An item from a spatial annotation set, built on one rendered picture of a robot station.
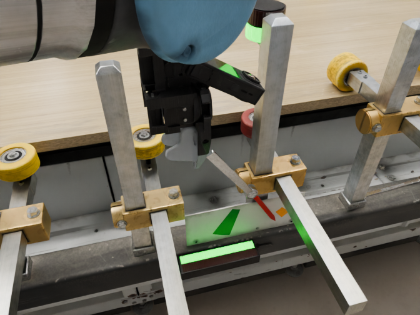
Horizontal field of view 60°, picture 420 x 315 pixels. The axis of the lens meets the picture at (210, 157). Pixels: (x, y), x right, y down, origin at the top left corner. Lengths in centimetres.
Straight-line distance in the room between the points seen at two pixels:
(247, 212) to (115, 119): 35
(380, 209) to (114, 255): 62
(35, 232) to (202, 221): 31
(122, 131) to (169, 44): 40
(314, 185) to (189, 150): 62
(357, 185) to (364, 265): 89
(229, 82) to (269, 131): 21
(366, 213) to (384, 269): 84
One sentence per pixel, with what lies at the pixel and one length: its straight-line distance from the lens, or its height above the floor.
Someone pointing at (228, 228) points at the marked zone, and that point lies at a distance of 79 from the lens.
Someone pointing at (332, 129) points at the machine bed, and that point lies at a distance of 104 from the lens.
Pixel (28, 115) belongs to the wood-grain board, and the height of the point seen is 90.
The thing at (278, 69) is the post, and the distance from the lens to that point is 58.
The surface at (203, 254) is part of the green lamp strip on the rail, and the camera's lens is 79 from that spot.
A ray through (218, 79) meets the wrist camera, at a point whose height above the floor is 114.
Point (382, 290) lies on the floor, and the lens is 169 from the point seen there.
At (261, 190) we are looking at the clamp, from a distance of 73.
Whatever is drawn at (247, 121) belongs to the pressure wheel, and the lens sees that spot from 78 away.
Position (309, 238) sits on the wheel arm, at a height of 86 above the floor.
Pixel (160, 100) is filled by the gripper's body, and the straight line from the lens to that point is 44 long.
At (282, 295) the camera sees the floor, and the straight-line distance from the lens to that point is 156.
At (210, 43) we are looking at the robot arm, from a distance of 20.
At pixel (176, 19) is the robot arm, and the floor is 129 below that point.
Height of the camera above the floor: 135
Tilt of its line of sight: 41 degrees down
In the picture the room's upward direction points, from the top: straight up
